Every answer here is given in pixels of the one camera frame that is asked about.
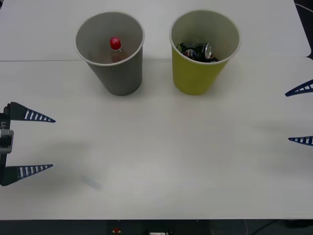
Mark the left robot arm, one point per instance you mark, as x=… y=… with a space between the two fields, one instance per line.
x=6 y=142

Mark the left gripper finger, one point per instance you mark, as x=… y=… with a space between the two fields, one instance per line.
x=19 y=112
x=12 y=175

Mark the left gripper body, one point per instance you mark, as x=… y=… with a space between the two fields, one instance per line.
x=5 y=121

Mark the yellow-green plastic waste bin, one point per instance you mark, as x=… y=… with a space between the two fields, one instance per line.
x=193 y=78

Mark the grey plastic waste bin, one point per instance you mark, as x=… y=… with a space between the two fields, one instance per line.
x=122 y=78

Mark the black can with silver top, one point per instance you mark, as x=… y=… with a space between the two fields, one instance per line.
x=193 y=47

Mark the plastic bottle with red cap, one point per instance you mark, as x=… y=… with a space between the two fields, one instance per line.
x=115 y=43

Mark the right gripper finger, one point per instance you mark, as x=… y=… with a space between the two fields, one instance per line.
x=305 y=88
x=305 y=140

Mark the black can with blue-red print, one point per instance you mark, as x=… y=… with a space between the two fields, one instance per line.
x=213 y=60

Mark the red round button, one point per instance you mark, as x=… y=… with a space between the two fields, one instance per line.
x=116 y=230

